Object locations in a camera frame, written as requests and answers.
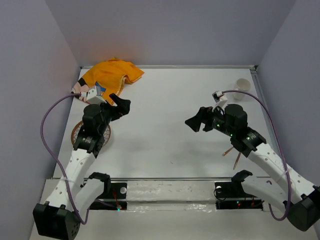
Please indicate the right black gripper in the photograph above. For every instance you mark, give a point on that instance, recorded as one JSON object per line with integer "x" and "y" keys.
{"x": 203, "y": 113}

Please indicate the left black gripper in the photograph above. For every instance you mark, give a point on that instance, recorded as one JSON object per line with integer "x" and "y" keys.
{"x": 122, "y": 107}

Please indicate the orange cartoon mouse placemat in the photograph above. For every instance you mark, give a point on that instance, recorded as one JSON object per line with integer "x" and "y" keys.
{"x": 110, "y": 76}

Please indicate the floral patterned plate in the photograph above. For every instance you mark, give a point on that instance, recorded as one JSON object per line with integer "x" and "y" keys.
{"x": 74, "y": 134}

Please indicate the white ceramic mug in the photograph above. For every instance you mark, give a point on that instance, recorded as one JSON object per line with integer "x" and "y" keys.
{"x": 242, "y": 84}

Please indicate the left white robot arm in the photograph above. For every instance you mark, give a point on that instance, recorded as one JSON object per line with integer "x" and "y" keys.
{"x": 68, "y": 205}

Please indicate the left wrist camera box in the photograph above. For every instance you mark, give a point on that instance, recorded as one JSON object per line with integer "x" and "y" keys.
{"x": 92, "y": 96}

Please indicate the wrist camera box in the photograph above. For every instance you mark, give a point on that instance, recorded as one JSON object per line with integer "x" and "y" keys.
{"x": 219, "y": 98}
{"x": 92, "y": 96}

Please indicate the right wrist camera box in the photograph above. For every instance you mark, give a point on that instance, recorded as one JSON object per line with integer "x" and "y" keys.
{"x": 219, "y": 98}

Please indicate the aluminium table edge rail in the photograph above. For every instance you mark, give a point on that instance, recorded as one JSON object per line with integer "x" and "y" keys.
{"x": 246, "y": 67}

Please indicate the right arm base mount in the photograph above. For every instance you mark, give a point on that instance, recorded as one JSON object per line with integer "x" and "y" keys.
{"x": 231, "y": 196}

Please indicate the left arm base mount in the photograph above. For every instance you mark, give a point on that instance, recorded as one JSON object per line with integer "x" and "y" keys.
{"x": 114, "y": 199}

